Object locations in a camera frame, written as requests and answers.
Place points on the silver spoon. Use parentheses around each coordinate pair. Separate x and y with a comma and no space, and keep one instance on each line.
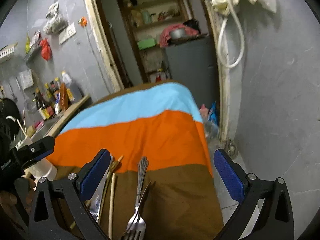
(96,199)

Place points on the gold spoon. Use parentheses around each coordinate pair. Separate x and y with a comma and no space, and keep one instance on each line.
(114,165)

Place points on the red cloth on cabinet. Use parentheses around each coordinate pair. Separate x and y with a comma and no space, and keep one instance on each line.
(165,37)

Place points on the red plastic bag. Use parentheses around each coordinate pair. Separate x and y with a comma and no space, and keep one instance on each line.
(46,52)

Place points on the green box on shelf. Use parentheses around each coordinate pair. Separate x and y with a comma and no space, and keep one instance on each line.
(146,43)

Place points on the metal pot on cabinet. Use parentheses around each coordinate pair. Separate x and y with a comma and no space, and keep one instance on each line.
(177,33)

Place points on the orange wall hook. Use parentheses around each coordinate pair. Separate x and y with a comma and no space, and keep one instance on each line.
(83,21)

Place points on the large oil jug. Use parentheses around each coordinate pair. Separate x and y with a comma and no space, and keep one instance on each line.
(73,90)

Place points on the wooden chopstick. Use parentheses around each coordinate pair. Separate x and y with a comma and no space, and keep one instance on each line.
(111,204)

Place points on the clear bag of dried goods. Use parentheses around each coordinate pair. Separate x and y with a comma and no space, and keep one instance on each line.
(56,21)

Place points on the orange spice packet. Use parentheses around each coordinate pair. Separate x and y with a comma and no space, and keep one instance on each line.
(63,97)

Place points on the grey wall rack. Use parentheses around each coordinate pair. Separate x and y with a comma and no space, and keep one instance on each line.
(35,48)

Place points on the white wall socket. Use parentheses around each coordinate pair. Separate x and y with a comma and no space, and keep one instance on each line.
(67,33)

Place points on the person hand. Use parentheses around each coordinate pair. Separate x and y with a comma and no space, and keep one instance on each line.
(9,200)

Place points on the striped blue orange brown cloth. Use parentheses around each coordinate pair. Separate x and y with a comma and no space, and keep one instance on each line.
(162,123)

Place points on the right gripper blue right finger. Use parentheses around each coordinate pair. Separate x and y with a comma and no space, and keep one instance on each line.
(275,220)

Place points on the silver fork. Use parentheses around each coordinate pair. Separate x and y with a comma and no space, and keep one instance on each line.
(136,226)

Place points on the dark soy sauce bottle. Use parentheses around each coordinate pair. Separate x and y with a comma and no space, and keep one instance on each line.
(43,106)

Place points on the white utensil holder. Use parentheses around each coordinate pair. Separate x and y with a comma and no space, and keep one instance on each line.
(42,169)

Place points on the white box on wall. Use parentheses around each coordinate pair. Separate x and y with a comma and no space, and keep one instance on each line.
(26,79)

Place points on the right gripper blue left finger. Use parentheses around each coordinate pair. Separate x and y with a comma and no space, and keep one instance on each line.
(59,210)

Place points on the grey cabinet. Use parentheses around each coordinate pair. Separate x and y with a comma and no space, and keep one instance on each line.
(193,63)

